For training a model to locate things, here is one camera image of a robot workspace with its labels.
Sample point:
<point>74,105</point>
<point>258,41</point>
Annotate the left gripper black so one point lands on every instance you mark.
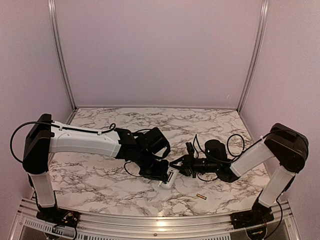
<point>160,174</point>

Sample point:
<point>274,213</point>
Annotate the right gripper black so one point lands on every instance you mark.
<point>186,167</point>

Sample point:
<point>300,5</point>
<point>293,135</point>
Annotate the white remote control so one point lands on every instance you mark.
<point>172,175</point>

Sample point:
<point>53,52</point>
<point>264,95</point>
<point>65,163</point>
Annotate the gold battery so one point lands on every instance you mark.
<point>201,196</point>

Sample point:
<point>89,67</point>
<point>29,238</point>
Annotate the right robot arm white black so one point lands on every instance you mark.
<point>289,147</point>

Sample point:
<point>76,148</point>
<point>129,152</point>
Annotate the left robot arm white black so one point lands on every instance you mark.
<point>147,150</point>

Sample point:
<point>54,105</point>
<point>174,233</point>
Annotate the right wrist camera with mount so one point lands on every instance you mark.
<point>190,149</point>

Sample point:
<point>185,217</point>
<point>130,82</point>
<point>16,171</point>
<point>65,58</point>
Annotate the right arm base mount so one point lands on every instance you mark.
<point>250,218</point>

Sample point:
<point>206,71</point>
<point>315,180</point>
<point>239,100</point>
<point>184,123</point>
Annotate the front aluminium frame rail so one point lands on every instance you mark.
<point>98,226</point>

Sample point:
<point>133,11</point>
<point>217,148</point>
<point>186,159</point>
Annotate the right rear aluminium post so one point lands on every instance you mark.
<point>255,54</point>

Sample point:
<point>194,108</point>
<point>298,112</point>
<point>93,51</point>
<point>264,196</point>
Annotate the aluminium post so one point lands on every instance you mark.
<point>59,52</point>
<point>255,54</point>

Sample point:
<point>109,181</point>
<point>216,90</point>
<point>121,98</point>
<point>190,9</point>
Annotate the left rear aluminium post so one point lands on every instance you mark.
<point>59,52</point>

